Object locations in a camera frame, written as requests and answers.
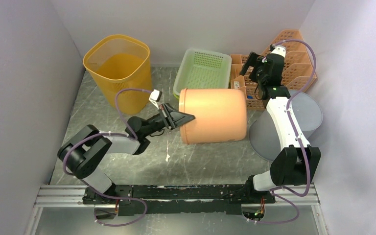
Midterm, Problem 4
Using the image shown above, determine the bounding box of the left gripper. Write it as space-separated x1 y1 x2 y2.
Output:
142 103 196 138

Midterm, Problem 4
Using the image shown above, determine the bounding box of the orange plastic bucket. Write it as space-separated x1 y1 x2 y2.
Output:
179 89 247 144

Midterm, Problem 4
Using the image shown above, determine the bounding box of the large grey plastic bucket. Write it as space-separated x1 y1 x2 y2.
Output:
248 93 323 161

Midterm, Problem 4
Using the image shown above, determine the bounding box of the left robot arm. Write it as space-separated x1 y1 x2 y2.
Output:
57 103 195 204

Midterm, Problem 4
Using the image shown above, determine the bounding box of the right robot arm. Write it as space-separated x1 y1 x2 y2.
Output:
239 47 321 203

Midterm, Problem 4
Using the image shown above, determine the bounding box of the orange plastic file organizer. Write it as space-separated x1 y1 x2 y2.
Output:
230 42 313 110

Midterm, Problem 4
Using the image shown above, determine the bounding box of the white perforated tray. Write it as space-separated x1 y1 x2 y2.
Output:
173 48 232 95

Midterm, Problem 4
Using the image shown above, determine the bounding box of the yellow mesh waste basket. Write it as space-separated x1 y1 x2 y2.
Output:
83 35 152 115

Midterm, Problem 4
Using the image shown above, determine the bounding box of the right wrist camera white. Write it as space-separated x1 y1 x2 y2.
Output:
270 45 286 58

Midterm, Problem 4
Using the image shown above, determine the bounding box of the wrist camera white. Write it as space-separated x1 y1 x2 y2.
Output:
270 45 286 58
149 89 163 108

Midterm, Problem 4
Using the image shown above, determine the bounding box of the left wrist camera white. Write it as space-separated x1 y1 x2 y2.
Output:
149 89 163 108

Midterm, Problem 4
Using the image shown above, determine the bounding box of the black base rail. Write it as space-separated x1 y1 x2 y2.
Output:
82 184 275 216

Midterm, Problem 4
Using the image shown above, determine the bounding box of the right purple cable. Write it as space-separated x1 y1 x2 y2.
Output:
246 39 318 225

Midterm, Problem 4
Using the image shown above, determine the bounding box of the aluminium frame rail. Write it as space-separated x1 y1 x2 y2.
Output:
34 185 320 208

